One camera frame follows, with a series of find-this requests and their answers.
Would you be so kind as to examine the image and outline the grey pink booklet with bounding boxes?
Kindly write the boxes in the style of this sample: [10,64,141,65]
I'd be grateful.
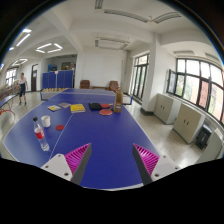
[58,102,71,108]

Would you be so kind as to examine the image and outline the yellow book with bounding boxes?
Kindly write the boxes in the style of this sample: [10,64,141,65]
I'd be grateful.
[70,104,85,113]

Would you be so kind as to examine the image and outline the person in dark shorts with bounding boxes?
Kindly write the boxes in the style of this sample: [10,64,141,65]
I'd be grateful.
[18,73,28,104]

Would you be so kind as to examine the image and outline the folded blue tennis table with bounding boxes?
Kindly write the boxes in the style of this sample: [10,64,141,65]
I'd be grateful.
[42,70,73,89]

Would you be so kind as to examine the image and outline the beige cabinet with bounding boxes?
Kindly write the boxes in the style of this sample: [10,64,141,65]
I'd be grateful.
[173,104,205,143]
[154,94,181,124]

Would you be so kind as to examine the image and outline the blue table at left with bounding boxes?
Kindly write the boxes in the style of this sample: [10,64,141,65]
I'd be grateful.
[0,95,16,116]

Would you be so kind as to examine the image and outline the red paddle behind case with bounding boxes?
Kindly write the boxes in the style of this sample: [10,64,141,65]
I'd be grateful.
[100,104,110,109]

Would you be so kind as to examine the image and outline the white paper cup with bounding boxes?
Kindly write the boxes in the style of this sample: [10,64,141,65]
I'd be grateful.
[41,115,51,128]

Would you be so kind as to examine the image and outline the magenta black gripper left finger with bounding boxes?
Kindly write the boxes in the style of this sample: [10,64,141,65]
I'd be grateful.
[42,143,92,185]

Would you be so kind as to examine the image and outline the colourful thin booklet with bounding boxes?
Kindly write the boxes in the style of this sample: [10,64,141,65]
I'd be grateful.
[48,105,61,112]

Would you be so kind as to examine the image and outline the clear plastic water bottle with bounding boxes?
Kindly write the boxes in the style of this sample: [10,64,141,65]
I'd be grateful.
[33,117,49,151]

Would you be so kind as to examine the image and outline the right brown armchair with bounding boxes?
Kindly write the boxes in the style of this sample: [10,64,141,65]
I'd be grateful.
[109,81,120,92]

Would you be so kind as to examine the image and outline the black bin by window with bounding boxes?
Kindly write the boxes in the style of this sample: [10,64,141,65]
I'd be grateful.
[195,124,212,149]

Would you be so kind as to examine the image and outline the near beige cabinet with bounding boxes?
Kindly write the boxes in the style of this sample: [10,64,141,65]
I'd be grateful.
[173,104,205,143]

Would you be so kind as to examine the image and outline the left brown armchair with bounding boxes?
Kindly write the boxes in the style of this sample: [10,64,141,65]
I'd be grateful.
[80,80,90,89]

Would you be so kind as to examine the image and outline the black paddle case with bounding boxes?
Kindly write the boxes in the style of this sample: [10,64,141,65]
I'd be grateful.
[88,103,102,110]

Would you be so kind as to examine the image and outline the red table tennis paddle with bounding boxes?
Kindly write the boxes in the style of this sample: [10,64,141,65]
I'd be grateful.
[99,109,113,116]

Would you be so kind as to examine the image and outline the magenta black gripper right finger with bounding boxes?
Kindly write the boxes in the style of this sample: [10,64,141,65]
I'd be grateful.
[132,144,180,185]

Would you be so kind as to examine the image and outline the brown armchair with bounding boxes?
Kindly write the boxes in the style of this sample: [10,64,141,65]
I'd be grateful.
[80,80,90,89]
[109,81,120,92]

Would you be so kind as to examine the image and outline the far beige cabinet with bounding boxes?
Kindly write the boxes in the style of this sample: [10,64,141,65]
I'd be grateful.
[154,94,181,124]

